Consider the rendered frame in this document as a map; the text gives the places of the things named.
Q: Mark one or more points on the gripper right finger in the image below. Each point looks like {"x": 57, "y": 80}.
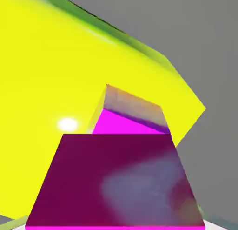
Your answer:
{"x": 215, "y": 225}

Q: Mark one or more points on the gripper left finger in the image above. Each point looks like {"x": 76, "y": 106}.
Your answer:
{"x": 17, "y": 225}

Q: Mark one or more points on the small magenta cube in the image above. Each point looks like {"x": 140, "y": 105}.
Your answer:
{"x": 119, "y": 123}
{"x": 89, "y": 177}

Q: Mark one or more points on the large yellow box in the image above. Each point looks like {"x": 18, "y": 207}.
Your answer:
{"x": 55, "y": 66}

